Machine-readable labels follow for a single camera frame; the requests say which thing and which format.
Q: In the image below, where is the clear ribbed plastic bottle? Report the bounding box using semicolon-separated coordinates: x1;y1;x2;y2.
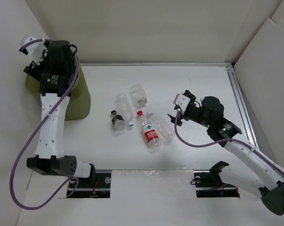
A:
147;111;175;144

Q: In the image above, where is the red label water bottle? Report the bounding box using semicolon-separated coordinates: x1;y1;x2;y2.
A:
137;111;161;153

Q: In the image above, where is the wide clear plastic jar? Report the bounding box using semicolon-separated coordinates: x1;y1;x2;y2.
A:
130;83;148;107

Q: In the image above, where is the clear bottle blue cap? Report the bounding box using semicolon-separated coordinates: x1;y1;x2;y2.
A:
115;93;134;128

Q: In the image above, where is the black label small bottle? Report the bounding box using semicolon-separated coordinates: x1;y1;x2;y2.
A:
111;110;125;135

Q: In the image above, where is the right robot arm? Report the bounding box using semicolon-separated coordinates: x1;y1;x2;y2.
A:
170;90;284;216

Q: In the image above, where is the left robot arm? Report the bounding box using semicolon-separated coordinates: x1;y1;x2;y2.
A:
24;40;96;187

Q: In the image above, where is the green plastic waste bin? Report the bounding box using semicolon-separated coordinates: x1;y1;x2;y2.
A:
24;57;91;121

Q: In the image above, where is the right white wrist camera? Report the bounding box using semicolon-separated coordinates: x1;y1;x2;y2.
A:
174;94;190;112

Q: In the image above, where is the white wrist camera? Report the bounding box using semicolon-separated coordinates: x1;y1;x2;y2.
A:
174;94;190;112
19;34;47;65

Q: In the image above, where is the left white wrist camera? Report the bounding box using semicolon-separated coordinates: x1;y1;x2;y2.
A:
19;34;47;65

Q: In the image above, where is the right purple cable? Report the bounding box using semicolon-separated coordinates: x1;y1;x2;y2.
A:
174;110;284;216

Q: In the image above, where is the aluminium rail right edge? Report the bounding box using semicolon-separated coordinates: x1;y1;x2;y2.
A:
226;63;258;146

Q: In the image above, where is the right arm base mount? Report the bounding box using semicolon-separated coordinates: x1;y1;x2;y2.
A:
190;161;240;198

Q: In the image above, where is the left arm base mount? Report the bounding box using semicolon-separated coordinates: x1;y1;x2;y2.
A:
66;170;111;199

